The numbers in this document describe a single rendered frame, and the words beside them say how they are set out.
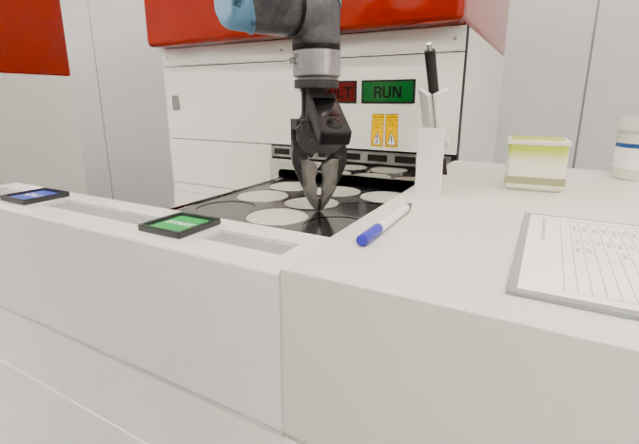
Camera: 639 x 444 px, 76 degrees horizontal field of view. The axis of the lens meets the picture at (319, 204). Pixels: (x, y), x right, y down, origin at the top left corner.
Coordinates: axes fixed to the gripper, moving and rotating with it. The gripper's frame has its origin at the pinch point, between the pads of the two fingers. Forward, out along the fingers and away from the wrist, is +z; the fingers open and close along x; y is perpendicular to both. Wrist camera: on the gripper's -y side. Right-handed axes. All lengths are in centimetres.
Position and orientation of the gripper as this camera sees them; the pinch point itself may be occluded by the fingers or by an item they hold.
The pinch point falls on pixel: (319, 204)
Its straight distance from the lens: 68.6
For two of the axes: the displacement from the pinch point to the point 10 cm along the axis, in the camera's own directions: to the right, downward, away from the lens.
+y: -2.3, -2.4, 9.4
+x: -9.7, 0.6, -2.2
